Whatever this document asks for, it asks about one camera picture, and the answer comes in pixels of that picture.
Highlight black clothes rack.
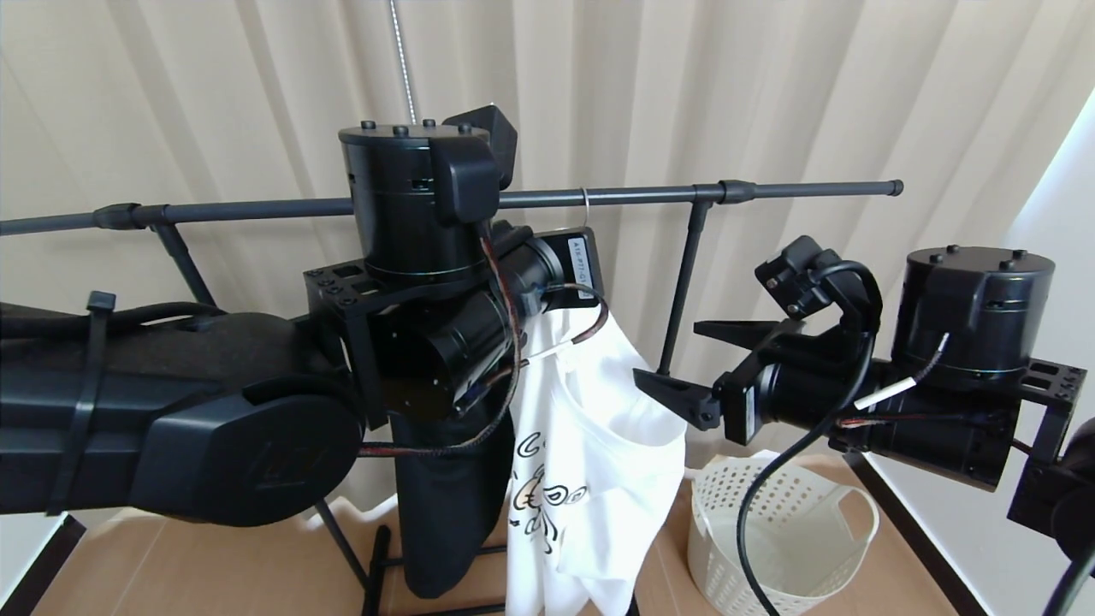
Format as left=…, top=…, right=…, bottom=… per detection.
left=0, top=178, right=905, bottom=616

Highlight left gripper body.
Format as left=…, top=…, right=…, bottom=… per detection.
left=423, top=224, right=606, bottom=417

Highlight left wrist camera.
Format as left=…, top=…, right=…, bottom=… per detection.
left=430, top=104, right=519, bottom=225

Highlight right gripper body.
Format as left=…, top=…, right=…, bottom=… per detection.
left=716, top=345, right=867, bottom=447

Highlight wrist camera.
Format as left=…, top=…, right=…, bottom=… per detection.
left=430, top=104, right=519, bottom=225
left=755, top=235, right=884, bottom=360

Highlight white printed t-shirt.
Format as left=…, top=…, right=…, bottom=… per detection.
left=505, top=304, right=690, bottom=616

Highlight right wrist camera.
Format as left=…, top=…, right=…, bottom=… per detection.
left=755, top=235, right=884, bottom=360

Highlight black shorts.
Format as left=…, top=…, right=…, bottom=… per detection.
left=392, top=400, right=516, bottom=600

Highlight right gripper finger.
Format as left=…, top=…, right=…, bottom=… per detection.
left=692, top=318, right=806, bottom=348
left=633, top=368, right=725, bottom=432

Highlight beige curtain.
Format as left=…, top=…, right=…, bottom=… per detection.
left=0, top=0, right=1095, bottom=514

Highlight white laundry basket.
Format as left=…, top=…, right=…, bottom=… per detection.
left=687, top=451, right=882, bottom=616

